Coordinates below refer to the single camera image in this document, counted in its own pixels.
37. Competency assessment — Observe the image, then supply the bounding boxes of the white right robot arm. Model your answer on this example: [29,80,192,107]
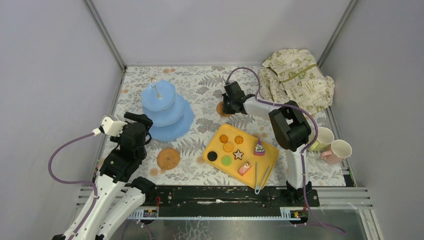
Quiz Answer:
[222,81,312,206]

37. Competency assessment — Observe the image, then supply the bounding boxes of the pink paper cup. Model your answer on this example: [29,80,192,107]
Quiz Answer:
[320,139,353,165]

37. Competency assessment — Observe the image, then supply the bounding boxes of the orange flower cookie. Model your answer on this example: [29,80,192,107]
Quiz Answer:
[234,135,244,145]

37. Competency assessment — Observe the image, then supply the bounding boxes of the purple cake slice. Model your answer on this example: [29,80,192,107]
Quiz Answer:
[253,139,266,156]

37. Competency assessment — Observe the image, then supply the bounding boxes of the black round cookie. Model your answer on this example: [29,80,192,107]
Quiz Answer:
[207,151,218,162]

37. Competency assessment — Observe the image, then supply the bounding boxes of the blue three-tier cake stand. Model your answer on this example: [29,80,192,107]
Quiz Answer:
[141,78,194,142]

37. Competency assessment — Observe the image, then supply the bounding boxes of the star shaped cookie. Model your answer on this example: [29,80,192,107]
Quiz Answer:
[232,149,244,160]

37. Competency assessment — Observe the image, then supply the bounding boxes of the green round macaron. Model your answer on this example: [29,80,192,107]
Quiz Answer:
[221,155,232,167]

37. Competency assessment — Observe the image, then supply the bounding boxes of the woven rattan coaster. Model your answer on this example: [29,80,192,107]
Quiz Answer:
[157,147,181,170]
[216,101,231,118]

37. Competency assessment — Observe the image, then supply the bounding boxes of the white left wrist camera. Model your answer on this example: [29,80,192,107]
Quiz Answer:
[91,115,128,137]

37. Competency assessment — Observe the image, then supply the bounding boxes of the orange waffle cookie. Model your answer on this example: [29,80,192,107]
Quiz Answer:
[222,141,234,153]

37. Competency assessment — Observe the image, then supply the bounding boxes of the light blue tongs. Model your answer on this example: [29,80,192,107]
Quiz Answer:
[254,163,271,195]

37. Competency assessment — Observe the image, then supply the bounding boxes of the yellow serving tray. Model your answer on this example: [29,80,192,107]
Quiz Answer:
[202,124,279,191]

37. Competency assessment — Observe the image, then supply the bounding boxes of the orange round cookie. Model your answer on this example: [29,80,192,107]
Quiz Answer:
[219,134,229,144]

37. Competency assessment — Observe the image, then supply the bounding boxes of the green paper cup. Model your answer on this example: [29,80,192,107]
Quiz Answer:
[308,126,335,152]

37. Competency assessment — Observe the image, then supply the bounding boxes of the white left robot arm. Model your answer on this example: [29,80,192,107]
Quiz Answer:
[48,112,156,240]

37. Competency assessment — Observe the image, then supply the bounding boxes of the printed cloth bag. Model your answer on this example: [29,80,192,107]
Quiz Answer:
[258,48,335,115]

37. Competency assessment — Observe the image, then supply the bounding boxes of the pink cake slice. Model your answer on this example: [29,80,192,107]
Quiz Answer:
[237,161,253,176]

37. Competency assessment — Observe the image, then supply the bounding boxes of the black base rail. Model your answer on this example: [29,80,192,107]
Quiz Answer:
[144,185,306,208]

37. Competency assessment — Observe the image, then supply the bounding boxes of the floral tablecloth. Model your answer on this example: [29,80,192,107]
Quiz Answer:
[96,65,347,187]

